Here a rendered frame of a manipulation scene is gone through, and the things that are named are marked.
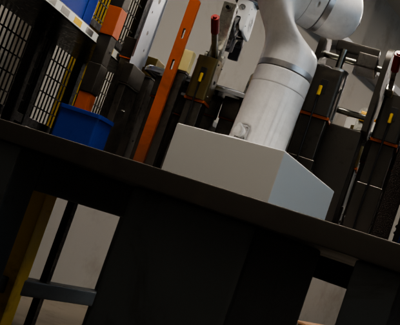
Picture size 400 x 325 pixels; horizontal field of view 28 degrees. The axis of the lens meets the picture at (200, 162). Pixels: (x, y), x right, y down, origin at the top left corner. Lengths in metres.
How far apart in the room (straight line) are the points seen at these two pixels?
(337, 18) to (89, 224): 3.41
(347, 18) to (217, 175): 0.45
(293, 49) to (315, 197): 0.31
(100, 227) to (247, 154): 3.54
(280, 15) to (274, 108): 0.19
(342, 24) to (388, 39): 6.24
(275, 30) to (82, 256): 3.45
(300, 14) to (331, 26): 0.07
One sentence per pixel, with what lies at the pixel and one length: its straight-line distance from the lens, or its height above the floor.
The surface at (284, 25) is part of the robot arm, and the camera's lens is 1.69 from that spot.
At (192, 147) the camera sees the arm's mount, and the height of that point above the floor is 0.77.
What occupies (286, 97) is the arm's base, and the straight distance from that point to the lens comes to 1.65.
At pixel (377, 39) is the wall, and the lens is 7.77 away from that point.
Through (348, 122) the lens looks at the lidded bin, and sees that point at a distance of 7.04.
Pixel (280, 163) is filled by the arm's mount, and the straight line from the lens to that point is 1.49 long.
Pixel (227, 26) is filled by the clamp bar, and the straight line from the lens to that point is 2.20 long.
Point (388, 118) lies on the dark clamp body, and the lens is 2.01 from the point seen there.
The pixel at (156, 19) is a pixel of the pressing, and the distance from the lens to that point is 2.48.
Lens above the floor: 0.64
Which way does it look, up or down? 4 degrees up
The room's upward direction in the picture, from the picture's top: 19 degrees clockwise
